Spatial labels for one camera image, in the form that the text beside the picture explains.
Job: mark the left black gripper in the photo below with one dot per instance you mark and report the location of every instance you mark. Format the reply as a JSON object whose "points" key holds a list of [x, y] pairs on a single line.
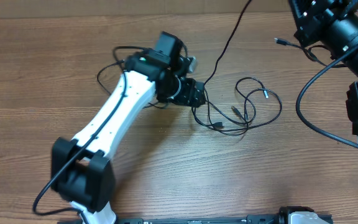
{"points": [[187, 98]]}

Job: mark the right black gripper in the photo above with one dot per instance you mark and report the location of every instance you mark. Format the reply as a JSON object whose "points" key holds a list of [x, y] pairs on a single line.
{"points": [[311, 18]]}

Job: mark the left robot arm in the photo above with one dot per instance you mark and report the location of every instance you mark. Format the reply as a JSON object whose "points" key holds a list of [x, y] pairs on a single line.
{"points": [[81, 169]]}

